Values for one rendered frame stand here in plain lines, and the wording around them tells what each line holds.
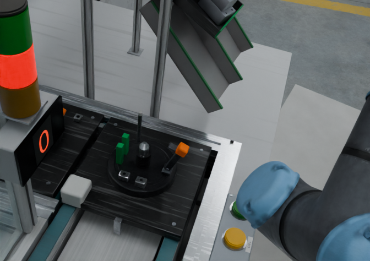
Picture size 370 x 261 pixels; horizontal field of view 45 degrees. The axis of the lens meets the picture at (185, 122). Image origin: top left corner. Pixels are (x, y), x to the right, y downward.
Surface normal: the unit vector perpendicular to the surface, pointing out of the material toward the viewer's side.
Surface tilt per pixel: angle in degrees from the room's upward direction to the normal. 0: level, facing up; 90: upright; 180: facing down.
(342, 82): 0
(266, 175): 56
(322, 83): 0
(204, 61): 45
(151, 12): 90
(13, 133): 0
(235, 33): 90
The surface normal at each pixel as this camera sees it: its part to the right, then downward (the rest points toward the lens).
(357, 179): -0.59, -0.34
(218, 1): -0.57, 0.45
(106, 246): 0.12, -0.72
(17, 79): 0.39, 0.67
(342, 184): -0.75, -0.41
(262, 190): -0.71, -0.66
